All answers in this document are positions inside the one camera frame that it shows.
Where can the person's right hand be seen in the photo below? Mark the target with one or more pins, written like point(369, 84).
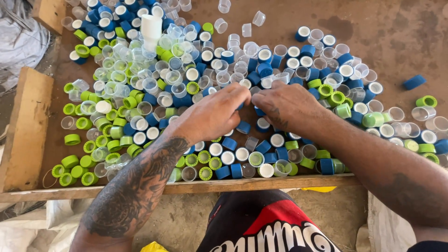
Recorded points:
point(294, 108)

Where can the person's left hand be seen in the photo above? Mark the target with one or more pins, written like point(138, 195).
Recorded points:
point(206, 112)

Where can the blue screw cap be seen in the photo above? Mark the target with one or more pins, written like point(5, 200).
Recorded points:
point(259, 112)

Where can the heap of blue bottle caps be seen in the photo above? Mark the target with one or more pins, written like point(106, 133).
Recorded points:
point(264, 69)

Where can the yellow plastic scrap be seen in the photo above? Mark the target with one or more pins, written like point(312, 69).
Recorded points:
point(318, 189)

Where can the stack of white plastic cups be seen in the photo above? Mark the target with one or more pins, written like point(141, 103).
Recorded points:
point(151, 28)

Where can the black and red shorts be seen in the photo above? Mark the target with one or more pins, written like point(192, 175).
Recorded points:
point(266, 224)

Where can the heap of green bottle caps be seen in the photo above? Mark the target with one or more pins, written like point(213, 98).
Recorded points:
point(70, 161)

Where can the yellow plastic bag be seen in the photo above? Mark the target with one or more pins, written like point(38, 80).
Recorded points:
point(153, 247)

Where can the white cloth sack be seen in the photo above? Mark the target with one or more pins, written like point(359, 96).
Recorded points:
point(388, 227)

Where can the wide wooden board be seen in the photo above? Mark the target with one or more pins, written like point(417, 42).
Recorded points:
point(26, 129)

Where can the small wooden block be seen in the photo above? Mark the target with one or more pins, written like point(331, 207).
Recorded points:
point(49, 14)

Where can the grey-white woven sack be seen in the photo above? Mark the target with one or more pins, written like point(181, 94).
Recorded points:
point(19, 45)

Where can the white plastic sack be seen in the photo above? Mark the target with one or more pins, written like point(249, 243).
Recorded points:
point(38, 227)

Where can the long wooden table rail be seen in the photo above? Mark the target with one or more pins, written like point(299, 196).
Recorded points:
point(210, 186)

